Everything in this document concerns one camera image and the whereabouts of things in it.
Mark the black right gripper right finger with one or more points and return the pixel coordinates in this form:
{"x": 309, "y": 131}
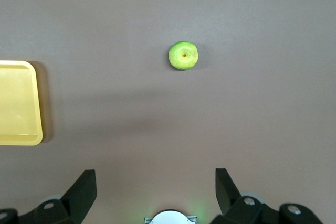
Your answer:
{"x": 236, "y": 208}

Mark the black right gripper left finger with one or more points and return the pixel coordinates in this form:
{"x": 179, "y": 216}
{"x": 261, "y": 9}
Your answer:
{"x": 71, "y": 203}

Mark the green apple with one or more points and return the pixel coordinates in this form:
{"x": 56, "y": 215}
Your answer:
{"x": 183, "y": 55}

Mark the yellow plastic tray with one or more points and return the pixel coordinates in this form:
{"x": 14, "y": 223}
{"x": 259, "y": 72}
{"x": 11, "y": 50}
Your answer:
{"x": 17, "y": 103}

